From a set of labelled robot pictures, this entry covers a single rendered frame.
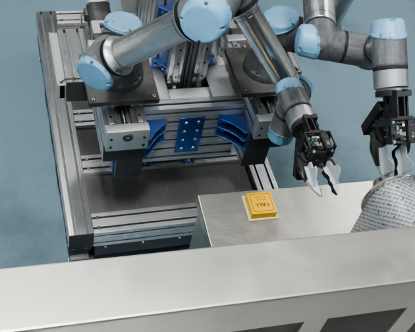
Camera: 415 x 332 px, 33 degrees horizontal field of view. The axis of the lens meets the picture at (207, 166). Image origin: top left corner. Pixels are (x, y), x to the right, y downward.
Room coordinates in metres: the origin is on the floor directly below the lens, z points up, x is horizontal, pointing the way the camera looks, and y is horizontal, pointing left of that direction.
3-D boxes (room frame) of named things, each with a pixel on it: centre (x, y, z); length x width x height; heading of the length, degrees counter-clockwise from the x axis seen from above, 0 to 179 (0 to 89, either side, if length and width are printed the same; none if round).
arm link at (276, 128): (1.40, -0.18, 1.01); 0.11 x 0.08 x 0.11; 170
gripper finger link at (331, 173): (1.15, -0.31, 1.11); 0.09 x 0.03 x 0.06; 33
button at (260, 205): (1.17, -0.16, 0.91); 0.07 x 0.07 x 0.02; 24
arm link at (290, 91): (1.39, -0.18, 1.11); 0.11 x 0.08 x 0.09; 24
